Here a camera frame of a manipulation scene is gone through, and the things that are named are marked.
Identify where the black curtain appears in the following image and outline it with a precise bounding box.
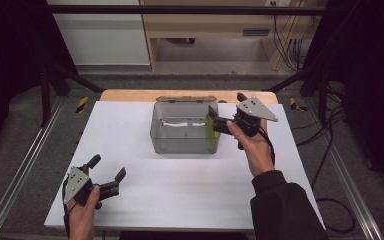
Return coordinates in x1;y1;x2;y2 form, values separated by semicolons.
308;0;384;198
0;0;78;163

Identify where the black frame strut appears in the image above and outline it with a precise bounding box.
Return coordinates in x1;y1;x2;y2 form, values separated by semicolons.
262;62;331;125
39;62;105;128

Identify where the wooden table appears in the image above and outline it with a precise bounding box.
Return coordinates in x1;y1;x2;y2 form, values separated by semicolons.
99;89;279;104

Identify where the black horizontal frame bar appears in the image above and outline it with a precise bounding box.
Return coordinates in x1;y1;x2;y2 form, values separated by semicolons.
23;4;331;16

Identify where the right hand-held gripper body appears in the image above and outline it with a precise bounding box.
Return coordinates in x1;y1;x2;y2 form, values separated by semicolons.
212;96;279;151

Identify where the black floor cable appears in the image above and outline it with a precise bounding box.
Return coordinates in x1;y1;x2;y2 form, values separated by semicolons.
294;83;357;234

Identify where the person's right hand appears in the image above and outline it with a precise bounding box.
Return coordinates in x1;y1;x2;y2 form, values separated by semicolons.
225;118;277;178

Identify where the person's left hand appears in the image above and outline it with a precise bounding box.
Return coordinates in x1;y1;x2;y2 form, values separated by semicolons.
66;184;102;234

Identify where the power strip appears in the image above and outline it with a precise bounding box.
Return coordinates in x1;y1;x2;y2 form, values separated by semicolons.
242;28;271;37

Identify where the black cable bundle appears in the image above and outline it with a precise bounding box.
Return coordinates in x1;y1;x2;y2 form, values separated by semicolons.
272;14;305;72

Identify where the right hand-held gripper cable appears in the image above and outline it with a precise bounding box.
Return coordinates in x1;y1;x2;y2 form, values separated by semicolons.
258;128;277;166

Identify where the aluminium floor rail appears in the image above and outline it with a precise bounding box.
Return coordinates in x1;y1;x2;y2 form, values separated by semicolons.
326;143;384;240
0;96;65;240

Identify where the hand-held gripper cable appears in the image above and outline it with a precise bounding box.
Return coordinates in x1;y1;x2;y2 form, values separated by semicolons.
258;128;277;166
61;178;73;240

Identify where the yellow black floor tape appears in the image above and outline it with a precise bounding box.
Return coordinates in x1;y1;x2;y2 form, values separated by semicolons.
75;96;90;114
289;97;308;112

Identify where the left hand-held gripper cable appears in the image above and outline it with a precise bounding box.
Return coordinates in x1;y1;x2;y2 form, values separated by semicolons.
61;178;73;240

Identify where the transparent grey plastic box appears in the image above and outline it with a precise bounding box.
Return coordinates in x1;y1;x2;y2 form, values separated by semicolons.
149;95;222;155

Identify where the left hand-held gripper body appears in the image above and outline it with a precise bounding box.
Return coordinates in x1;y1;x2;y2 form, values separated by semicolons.
63;166;121;211

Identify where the white cabinet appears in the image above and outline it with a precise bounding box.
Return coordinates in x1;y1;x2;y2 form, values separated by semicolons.
45;0;151;66

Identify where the green phone case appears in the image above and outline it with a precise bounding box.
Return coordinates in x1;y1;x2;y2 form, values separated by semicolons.
204;113;222;141

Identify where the wooden desk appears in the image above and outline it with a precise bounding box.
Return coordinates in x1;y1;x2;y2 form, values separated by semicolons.
139;0;328;72

